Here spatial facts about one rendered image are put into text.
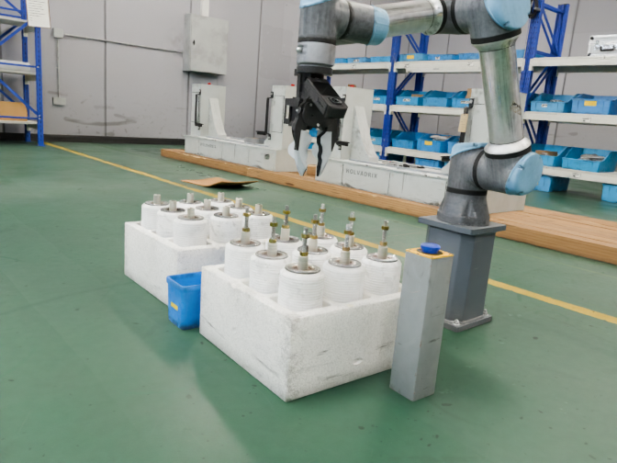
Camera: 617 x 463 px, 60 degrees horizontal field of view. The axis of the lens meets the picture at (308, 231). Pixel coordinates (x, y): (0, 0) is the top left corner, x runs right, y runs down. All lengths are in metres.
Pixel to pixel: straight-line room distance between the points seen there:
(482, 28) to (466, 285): 0.69
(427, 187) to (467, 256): 1.91
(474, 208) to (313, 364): 0.70
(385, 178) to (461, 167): 2.13
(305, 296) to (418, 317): 0.23
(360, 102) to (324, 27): 3.11
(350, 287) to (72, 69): 6.65
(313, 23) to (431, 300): 0.59
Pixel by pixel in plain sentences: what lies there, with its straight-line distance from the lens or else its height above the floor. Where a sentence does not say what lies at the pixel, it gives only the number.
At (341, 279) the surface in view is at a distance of 1.17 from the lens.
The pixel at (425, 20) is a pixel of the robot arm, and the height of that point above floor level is 0.81.
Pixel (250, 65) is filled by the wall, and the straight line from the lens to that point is 8.76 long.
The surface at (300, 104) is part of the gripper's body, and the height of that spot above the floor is 0.59.
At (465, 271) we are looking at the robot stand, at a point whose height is 0.17.
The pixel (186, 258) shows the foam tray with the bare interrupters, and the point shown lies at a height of 0.15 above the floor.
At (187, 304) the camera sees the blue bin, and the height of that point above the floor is 0.07.
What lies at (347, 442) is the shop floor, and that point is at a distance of 1.04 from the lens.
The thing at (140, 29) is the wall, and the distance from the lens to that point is 7.93.
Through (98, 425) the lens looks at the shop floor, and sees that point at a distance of 1.08.
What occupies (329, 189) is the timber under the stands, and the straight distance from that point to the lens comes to 3.95.
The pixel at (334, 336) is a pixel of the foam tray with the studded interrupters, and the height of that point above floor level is 0.12.
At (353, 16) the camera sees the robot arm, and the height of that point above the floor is 0.76.
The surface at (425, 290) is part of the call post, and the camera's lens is 1.10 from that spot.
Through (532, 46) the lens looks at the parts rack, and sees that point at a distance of 6.18.
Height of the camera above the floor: 0.57
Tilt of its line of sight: 12 degrees down
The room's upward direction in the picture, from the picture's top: 5 degrees clockwise
